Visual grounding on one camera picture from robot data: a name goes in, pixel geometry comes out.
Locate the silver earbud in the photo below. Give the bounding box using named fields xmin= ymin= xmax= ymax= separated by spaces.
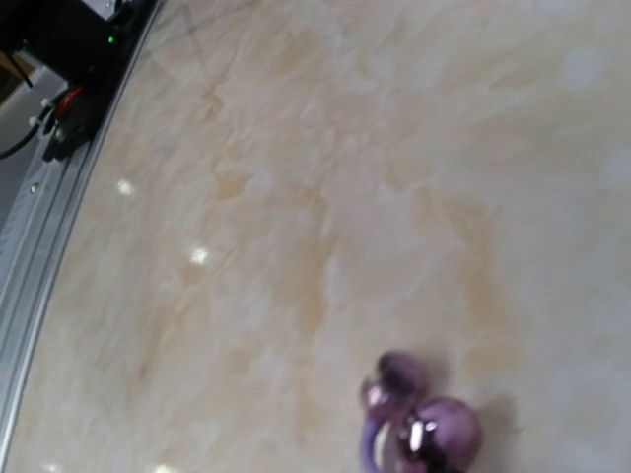
xmin=359 ymin=350 xmax=482 ymax=472

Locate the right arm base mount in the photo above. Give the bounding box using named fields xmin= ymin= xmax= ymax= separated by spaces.
xmin=1 ymin=0 xmax=161 ymax=162

